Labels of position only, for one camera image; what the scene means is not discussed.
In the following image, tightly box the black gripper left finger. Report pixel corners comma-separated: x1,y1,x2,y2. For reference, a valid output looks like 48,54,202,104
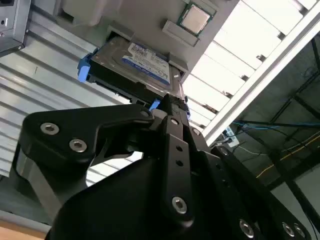
9,94,196,226

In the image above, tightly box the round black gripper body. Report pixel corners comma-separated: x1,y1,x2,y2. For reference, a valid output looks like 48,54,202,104
46,151,237,240

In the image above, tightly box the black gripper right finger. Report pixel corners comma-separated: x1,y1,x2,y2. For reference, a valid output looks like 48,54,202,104
174,97,312,240

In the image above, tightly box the hard disk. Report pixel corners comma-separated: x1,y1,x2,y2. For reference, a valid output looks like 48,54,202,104
77,41,191,123

